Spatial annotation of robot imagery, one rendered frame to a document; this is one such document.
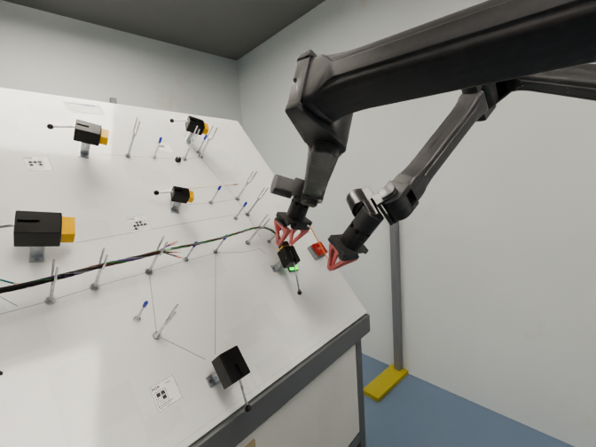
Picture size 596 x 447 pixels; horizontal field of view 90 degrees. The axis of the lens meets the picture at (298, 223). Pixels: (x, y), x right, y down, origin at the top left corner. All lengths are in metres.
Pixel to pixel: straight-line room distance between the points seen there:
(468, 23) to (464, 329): 1.91
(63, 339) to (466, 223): 1.78
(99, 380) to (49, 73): 2.46
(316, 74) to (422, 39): 0.12
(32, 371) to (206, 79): 2.89
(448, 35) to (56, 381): 0.74
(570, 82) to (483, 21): 0.56
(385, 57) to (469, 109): 0.56
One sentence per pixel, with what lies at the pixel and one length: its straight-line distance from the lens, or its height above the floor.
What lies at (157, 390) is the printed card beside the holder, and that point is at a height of 0.96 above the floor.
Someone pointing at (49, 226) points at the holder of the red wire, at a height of 1.30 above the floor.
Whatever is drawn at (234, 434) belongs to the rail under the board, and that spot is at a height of 0.83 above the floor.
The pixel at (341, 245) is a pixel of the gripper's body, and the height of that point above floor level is 1.19.
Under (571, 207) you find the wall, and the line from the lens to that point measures 1.82.
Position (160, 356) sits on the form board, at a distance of 0.75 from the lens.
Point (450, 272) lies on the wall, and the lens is 2.01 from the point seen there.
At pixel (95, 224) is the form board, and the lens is 0.88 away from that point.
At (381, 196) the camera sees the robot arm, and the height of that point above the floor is 1.31.
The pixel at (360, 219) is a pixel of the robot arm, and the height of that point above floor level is 1.26.
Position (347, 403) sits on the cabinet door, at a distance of 1.25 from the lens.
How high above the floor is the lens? 1.34
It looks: 7 degrees down
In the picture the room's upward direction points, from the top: 4 degrees counter-clockwise
